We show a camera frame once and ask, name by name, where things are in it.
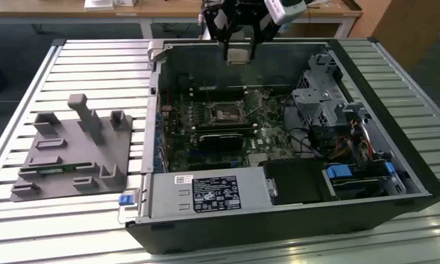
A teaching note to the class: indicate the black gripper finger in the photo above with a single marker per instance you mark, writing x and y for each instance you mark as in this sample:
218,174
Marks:
233,33
266,34

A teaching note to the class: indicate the small square silver CPU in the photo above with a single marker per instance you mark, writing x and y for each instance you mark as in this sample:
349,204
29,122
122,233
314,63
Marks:
238,56

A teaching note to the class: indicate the CPU socket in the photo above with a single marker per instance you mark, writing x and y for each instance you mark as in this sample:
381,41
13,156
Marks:
226,112

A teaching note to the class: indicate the silver metal drive cage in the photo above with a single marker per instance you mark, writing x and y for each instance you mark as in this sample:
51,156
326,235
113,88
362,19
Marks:
315,107

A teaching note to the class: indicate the black RAM stick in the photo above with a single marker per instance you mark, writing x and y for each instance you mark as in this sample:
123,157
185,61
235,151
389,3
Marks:
226,131
223,126

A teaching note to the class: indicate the green motherboard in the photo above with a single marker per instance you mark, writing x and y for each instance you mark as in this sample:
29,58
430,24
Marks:
271,137

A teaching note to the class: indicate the white cardboard box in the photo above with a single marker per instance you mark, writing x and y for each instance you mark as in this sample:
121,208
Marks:
99,5

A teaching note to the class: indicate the wooden cabinet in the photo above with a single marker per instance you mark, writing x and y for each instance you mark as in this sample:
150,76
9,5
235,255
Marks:
412,30

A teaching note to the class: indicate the black graphics card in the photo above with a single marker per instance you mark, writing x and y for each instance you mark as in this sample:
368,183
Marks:
221,141

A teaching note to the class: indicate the small silver chipset heatsink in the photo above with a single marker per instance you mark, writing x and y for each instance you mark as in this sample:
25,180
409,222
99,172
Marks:
259,160

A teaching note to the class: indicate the blue disk carrier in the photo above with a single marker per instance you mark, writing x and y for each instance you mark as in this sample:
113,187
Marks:
340,171

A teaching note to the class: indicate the black plastic fan shroud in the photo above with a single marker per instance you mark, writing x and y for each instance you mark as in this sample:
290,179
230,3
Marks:
297,181

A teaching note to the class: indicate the black label sticker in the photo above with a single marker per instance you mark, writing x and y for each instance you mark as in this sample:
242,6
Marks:
217,195

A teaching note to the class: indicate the small blue plastic clip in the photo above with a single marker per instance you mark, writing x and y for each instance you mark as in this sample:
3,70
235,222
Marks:
390,169

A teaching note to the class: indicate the grey power supply unit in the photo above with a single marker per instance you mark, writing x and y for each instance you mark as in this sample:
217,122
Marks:
162,192

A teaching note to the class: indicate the grey plastic parts rack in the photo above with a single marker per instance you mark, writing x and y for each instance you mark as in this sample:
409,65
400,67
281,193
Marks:
70,154

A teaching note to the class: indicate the blue case latch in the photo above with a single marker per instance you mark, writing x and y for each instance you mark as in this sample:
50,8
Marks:
127,199

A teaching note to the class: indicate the green RAM stick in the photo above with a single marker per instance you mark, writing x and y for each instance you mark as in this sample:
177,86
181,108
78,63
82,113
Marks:
53,171

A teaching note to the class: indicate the black open PC case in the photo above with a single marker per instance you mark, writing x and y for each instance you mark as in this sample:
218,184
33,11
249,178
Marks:
242,233

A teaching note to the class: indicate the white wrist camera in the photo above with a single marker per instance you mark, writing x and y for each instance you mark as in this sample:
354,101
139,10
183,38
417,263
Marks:
285,9

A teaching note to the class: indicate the grey case corner bracket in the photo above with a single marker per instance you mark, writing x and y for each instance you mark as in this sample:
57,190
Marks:
155,50

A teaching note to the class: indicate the wooden desk white frame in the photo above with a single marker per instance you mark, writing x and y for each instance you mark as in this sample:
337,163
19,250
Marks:
41,9

